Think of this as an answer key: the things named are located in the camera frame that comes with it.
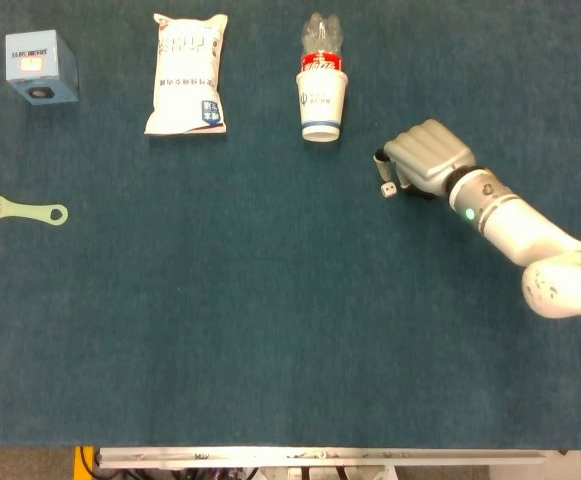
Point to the yellow frame bracket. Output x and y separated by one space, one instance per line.
82 462

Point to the silver aluminium frame rail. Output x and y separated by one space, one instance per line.
320 457

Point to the white die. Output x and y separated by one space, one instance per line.
388 190

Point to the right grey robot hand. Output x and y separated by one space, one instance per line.
430 152

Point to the white snack bag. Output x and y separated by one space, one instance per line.
187 80

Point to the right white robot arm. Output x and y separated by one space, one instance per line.
520 235

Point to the white paper cup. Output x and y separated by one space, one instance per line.
321 105

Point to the dark teal table cloth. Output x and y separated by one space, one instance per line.
270 300

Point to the blue speaker box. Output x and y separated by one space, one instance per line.
40 67

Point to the clear cola bottle red label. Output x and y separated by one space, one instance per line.
321 45

